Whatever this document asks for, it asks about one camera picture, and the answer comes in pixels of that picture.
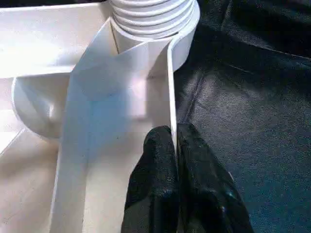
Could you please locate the white plastic table leg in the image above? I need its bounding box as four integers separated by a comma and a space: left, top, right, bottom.
109, 0, 197, 40

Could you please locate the black mat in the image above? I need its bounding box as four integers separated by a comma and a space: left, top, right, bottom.
0, 0, 311, 233

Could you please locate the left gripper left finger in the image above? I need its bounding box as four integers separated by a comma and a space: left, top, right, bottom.
121, 125, 180, 233

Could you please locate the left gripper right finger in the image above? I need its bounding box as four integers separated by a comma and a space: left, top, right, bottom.
177, 122, 255, 233

